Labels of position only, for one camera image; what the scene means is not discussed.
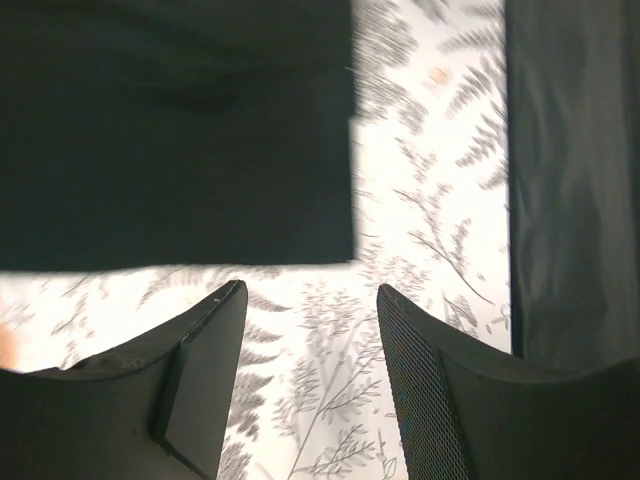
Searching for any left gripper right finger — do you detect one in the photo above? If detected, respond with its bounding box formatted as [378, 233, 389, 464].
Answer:
[377, 285, 639, 480]

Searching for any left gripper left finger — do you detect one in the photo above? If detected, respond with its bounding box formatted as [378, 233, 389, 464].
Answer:
[1, 280, 248, 480]

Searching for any black t-shirt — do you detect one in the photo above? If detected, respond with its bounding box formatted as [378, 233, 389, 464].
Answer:
[1, 1, 639, 369]

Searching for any floral patterned table mat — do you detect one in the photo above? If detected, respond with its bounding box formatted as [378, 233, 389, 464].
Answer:
[1, 1, 511, 479]

